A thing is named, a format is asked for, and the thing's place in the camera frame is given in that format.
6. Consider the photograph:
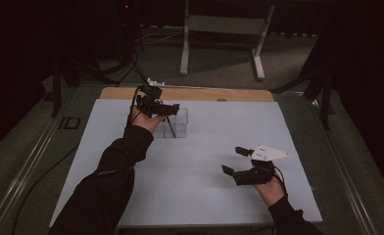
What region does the white metal desk frame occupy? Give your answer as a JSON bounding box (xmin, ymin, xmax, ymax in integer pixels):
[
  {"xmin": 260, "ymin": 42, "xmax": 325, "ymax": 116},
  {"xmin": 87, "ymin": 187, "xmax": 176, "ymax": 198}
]
[{"xmin": 179, "ymin": 0, "xmax": 276, "ymax": 81}]

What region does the black floor cable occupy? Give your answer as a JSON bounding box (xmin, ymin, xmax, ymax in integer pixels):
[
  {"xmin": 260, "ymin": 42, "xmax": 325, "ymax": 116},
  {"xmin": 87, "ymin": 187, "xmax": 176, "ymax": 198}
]
[{"xmin": 11, "ymin": 143, "xmax": 80, "ymax": 235}]

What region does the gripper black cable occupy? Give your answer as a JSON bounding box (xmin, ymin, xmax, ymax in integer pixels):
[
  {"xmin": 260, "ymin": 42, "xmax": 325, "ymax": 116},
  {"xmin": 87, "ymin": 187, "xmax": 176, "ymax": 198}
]
[
  {"xmin": 125, "ymin": 85, "xmax": 143, "ymax": 129},
  {"xmin": 272, "ymin": 165, "xmax": 288, "ymax": 194}
]

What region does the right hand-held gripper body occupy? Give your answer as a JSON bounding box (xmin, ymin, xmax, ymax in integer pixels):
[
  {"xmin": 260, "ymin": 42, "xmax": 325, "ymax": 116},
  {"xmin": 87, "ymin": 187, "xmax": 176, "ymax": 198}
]
[{"xmin": 232, "ymin": 144, "xmax": 292, "ymax": 187}]

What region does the large black metal stand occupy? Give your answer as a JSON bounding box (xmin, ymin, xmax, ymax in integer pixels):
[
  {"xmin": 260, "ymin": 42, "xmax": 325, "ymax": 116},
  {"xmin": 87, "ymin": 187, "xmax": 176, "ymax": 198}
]
[{"xmin": 271, "ymin": 30, "xmax": 335, "ymax": 131}]

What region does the white table mat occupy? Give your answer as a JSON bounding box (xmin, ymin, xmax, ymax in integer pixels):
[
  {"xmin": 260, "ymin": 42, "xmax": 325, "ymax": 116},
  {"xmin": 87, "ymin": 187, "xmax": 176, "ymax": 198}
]
[{"xmin": 49, "ymin": 98, "xmax": 324, "ymax": 228}]

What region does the short black metal stand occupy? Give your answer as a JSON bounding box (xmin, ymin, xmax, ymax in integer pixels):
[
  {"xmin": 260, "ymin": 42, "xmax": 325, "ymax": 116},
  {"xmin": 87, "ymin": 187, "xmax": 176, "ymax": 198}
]
[{"xmin": 50, "ymin": 60, "xmax": 65, "ymax": 118}]

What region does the white floor cable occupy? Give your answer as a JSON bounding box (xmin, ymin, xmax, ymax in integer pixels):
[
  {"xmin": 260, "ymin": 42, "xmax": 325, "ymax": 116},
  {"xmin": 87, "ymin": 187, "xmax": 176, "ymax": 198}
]
[{"xmin": 140, "ymin": 28, "xmax": 185, "ymax": 46}]

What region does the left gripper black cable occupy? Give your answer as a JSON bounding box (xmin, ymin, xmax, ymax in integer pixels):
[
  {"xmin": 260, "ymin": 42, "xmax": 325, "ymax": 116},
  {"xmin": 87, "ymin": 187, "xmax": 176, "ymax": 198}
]
[{"xmin": 125, "ymin": 85, "xmax": 143, "ymax": 129}]

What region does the clear plastic organizer box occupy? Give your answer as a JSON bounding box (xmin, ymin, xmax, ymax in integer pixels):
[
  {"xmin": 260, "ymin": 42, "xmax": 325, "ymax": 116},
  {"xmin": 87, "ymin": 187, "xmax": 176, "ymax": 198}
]
[{"xmin": 154, "ymin": 107, "xmax": 189, "ymax": 139}]

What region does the metal floor rail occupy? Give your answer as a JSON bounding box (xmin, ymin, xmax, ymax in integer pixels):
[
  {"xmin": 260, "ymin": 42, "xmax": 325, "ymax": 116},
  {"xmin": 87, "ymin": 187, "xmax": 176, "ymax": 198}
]
[
  {"xmin": 0, "ymin": 87, "xmax": 78, "ymax": 235},
  {"xmin": 309, "ymin": 97, "xmax": 379, "ymax": 235}
]

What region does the person's left hand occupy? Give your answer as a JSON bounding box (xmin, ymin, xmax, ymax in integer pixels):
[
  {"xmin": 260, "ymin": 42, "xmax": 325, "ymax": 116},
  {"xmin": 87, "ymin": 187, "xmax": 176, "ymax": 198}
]
[{"xmin": 129, "ymin": 105, "xmax": 167, "ymax": 135}]

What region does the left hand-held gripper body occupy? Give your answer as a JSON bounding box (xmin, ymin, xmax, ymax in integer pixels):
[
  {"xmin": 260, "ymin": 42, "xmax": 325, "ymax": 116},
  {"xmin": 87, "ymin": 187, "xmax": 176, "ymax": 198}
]
[{"xmin": 135, "ymin": 77, "xmax": 168, "ymax": 119}]

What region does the person's right hand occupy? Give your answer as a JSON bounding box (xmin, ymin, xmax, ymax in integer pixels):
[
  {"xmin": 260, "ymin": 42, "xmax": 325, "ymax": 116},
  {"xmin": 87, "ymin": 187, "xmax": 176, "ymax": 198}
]
[{"xmin": 253, "ymin": 175, "xmax": 288, "ymax": 209}]

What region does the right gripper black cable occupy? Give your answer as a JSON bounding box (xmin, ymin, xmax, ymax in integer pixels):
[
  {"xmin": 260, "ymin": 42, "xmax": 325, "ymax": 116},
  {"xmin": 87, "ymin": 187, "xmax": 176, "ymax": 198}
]
[{"xmin": 272, "ymin": 165, "xmax": 288, "ymax": 194}]

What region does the black tripod stand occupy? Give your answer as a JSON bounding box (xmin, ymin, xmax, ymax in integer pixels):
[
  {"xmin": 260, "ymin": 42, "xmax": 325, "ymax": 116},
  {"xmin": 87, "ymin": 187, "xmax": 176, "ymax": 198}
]
[{"xmin": 113, "ymin": 0, "xmax": 153, "ymax": 89}]

